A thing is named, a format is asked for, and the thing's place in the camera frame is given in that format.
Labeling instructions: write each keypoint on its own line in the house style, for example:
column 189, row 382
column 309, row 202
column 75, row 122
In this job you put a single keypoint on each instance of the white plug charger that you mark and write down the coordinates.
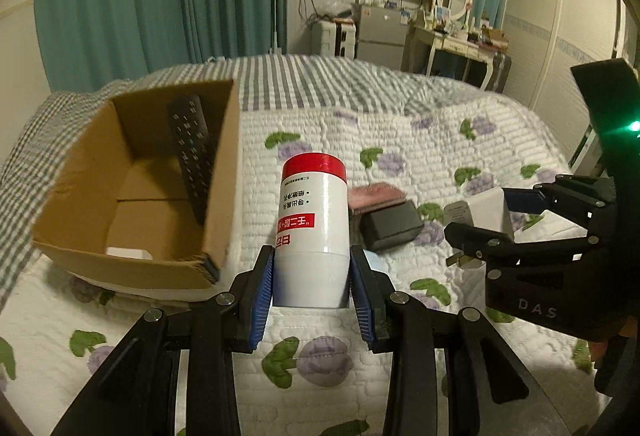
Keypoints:
column 487, row 211

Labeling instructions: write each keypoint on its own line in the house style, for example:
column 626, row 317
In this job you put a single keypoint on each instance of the grey checkered blanket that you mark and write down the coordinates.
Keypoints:
column 320, row 76

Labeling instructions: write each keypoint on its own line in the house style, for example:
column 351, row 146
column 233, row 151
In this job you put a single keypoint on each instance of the brown cardboard box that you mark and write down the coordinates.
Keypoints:
column 80, row 181

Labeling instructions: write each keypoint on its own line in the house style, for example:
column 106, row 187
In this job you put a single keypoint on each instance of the black remote control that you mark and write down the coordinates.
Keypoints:
column 192, row 146

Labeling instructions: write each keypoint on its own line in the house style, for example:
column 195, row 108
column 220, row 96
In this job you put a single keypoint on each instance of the cream dressing table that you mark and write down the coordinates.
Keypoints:
column 450, row 46

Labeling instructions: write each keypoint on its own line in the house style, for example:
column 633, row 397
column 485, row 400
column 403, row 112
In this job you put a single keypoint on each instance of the white floral quilt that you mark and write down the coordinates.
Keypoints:
column 400, row 136

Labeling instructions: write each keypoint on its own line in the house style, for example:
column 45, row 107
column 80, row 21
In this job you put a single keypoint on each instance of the clear plastic bag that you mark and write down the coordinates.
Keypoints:
column 334, row 9

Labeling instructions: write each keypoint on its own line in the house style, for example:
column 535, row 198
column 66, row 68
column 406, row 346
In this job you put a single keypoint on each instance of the black box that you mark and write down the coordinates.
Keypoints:
column 392, row 226

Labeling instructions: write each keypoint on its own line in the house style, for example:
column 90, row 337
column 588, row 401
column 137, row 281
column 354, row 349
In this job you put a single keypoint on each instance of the light blue item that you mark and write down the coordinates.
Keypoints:
column 376, row 262

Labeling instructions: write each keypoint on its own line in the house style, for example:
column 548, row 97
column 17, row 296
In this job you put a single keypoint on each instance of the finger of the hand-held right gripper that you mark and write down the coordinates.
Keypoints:
column 525, row 202
column 475, row 238

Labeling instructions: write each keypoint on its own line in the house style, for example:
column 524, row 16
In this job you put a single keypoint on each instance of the white storage cabinet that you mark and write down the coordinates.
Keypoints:
column 330, row 39

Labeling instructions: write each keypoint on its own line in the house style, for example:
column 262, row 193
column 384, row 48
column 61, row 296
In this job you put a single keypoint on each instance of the white wardrobe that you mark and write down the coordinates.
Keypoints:
column 555, row 31

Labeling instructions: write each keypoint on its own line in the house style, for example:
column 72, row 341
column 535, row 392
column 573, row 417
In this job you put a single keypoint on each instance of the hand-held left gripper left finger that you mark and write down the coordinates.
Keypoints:
column 262, row 301

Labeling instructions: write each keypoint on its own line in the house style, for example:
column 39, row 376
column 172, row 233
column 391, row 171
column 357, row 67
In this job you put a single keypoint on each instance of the white flat item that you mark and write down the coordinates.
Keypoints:
column 127, row 253

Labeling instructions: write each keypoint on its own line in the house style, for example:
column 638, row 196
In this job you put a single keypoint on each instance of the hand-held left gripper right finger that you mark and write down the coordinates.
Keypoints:
column 361, row 306

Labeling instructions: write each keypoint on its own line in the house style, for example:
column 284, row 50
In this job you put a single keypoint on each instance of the silver small fridge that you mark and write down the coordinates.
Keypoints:
column 382, row 34

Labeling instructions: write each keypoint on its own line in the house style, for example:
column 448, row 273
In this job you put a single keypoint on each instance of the pink patterned box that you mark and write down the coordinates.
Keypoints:
column 375, row 196

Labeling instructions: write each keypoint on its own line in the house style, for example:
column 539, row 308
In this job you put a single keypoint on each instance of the white bottle with red cap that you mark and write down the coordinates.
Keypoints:
column 312, row 236

